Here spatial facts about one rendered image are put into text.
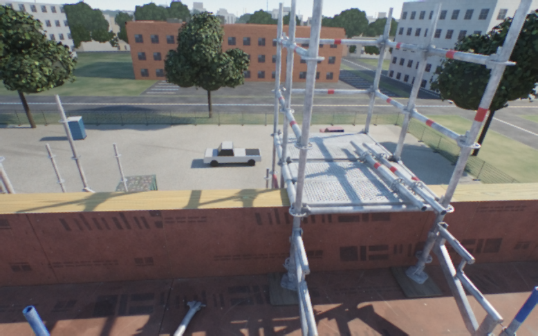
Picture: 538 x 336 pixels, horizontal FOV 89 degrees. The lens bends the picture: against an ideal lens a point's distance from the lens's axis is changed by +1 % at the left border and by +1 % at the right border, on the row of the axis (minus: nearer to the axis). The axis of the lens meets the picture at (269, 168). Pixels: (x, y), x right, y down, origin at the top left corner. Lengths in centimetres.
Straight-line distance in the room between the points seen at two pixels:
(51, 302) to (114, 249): 59
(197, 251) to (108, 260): 68
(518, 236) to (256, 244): 228
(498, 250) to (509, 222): 33
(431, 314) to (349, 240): 78
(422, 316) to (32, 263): 294
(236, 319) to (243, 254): 46
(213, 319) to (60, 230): 126
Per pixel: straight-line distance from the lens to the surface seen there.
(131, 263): 253
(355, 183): 234
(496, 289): 312
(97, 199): 240
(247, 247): 228
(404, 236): 261
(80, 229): 243
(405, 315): 253
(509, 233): 320
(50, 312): 273
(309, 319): 181
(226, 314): 230
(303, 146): 169
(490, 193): 291
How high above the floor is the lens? 190
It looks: 28 degrees down
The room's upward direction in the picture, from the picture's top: 2 degrees clockwise
